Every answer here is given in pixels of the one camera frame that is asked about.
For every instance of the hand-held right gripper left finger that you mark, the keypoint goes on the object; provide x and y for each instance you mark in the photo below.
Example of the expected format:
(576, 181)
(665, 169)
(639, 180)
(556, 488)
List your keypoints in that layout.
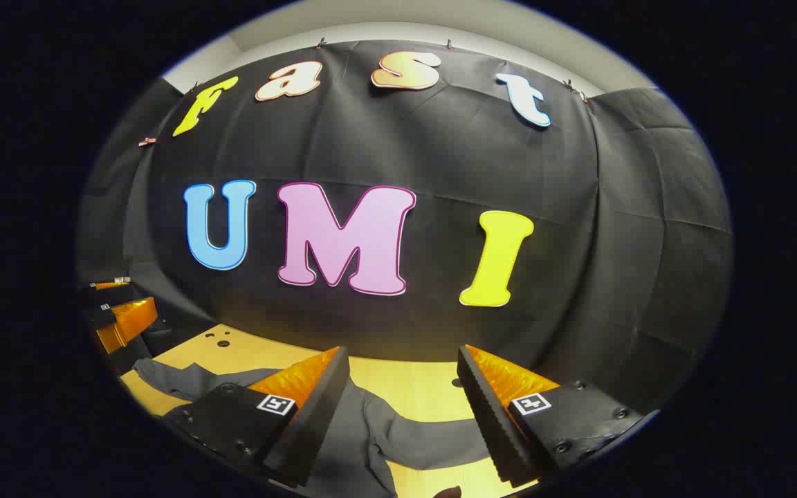
(315, 408)

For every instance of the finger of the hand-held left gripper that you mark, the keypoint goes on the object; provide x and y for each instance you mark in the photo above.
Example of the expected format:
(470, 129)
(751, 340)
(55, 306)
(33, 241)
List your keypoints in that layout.
(129, 319)
(111, 283)

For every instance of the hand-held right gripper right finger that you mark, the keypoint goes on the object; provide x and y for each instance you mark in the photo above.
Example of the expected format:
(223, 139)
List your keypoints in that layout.
(485, 408)

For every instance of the grey polo shirt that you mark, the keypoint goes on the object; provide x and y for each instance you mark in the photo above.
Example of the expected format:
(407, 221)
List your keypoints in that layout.
(371, 429)

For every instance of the black backdrop cloth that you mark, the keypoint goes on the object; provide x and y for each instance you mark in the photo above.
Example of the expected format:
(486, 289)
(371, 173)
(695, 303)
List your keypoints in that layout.
(440, 159)

